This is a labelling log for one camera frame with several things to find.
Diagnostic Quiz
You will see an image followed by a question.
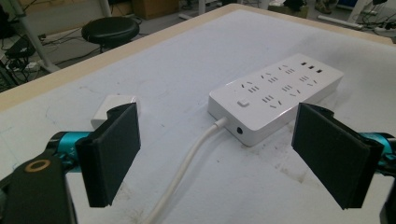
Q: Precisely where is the white metal stand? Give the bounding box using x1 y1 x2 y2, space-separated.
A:
7 0 61 74

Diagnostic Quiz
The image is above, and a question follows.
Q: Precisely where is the white power strip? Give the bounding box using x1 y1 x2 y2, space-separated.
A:
207 52 345 147

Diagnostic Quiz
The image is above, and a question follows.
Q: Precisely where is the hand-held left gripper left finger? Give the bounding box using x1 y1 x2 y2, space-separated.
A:
75 103 142 208

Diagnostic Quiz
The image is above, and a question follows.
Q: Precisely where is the black round stool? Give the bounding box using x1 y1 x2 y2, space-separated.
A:
80 16 140 54

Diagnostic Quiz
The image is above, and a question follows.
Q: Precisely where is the cardboard box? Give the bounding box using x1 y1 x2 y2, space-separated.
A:
132 0 180 21

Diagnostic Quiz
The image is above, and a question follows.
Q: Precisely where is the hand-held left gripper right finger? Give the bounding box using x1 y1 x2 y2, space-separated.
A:
290 103 385 210

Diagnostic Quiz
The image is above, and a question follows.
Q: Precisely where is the white power strip cable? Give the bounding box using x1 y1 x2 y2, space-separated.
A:
143 117 229 224

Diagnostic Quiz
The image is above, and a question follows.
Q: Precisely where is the black device on floor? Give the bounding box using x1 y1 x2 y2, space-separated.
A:
4 37 37 60

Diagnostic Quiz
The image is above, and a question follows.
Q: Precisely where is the white charger plug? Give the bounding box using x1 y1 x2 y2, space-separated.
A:
90 94 142 130

